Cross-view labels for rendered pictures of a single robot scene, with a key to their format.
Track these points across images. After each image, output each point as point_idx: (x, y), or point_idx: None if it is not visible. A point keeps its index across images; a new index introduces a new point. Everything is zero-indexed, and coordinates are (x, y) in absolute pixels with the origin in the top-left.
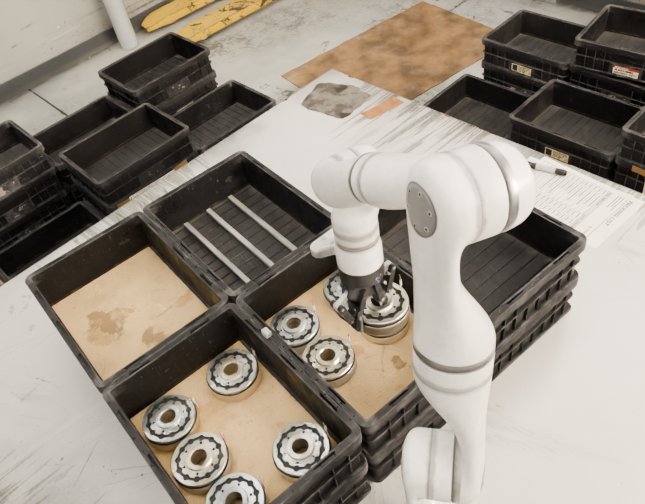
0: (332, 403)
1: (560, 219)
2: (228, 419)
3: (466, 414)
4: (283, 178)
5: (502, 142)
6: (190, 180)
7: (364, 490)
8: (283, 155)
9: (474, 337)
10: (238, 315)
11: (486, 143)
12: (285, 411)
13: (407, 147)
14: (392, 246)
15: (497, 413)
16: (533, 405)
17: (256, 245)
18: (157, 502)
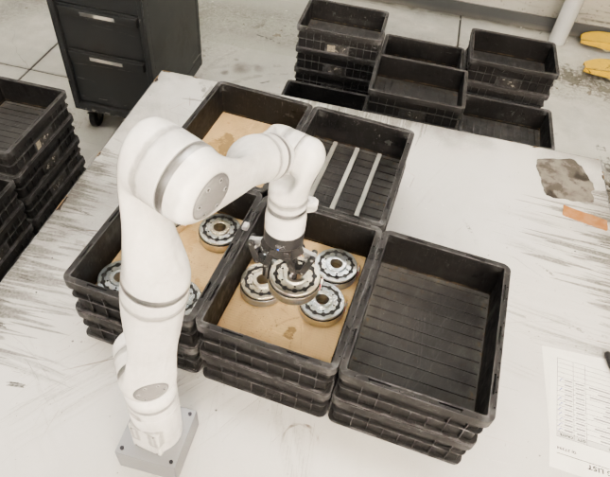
0: (206, 292)
1: (563, 420)
2: (186, 248)
3: (125, 326)
4: (446, 186)
5: (206, 157)
6: (360, 117)
7: (193, 368)
8: (470, 175)
9: (131, 273)
10: (252, 203)
11: (198, 147)
12: (209, 278)
13: (552, 256)
14: (404, 282)
15: (310, 440)
16: (333, 468)
17: (344, 193)
18: None
